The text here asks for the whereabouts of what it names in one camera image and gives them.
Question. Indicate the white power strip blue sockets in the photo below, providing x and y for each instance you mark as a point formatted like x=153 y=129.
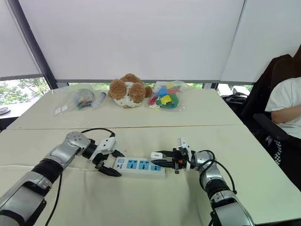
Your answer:
x=141 y=171

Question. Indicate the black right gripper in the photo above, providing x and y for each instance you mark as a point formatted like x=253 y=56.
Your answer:
x=179 y=161

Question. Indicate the white charger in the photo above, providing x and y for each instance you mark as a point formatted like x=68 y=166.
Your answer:
x=156 y=155

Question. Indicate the clear bag of small items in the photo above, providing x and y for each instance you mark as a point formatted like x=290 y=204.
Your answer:
x=75 y=101

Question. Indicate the brown teddy bear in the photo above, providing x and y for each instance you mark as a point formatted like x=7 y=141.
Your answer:
x=125 y=91

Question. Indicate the white roller blind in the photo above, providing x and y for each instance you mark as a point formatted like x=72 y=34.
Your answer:
x=131 y=37
x=268 y=30
x=16 y=47

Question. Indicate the clear plastic syringe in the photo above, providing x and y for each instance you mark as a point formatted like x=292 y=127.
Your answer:
x=98 y=100

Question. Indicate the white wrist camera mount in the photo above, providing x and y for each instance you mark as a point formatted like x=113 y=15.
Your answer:
x=104 y=144
x=184 y=143

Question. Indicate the bag of colourful blocks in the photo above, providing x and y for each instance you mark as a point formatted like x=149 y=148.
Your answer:
x=167 y=96

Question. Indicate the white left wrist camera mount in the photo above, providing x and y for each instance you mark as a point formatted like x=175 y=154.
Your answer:
x=104 y=144

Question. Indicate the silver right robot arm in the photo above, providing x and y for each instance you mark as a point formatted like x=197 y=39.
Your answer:
x=223 y=212

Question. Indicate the grey round disc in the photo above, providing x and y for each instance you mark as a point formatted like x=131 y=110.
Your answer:
x=3 y=110

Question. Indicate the black office chair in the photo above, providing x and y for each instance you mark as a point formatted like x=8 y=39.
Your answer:
x=258 y=94

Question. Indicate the black white checkered cloth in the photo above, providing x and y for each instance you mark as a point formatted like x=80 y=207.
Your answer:
x=278 y=153

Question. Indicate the dark window frame pillar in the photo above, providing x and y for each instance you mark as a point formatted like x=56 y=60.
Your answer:
x=35 y=47

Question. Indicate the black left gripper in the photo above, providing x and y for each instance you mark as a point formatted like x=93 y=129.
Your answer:
x=103 y=160

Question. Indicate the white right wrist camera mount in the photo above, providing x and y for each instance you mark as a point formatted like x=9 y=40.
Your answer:
x=184 y=143

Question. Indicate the person in white shirt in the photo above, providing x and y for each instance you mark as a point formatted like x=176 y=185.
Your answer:
x=287 y=99

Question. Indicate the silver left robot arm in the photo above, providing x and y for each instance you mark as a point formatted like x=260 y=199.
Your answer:
x=30 y=188

